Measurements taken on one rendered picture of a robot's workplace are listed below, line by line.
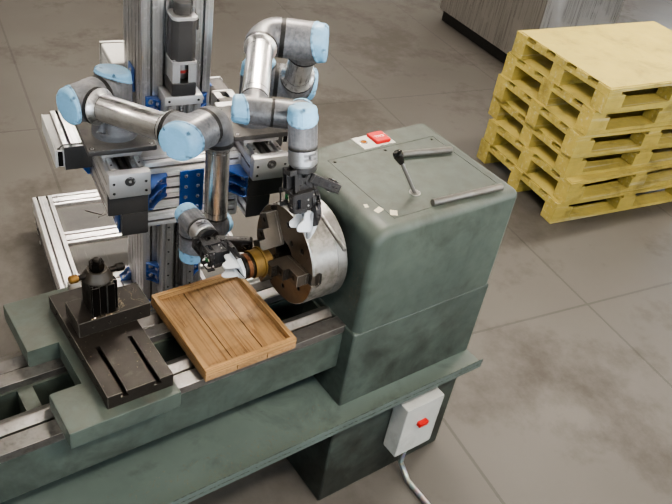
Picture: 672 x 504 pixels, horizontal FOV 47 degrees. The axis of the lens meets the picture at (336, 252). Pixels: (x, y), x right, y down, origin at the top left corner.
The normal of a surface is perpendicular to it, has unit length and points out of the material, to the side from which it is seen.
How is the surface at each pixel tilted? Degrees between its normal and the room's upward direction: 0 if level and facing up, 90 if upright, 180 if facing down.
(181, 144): 89
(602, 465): 0
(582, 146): 90
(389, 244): 90
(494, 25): 90
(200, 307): 0
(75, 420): 0
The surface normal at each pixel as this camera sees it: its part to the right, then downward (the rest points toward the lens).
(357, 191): 0.14, -0.79
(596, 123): 0.44, 0.59
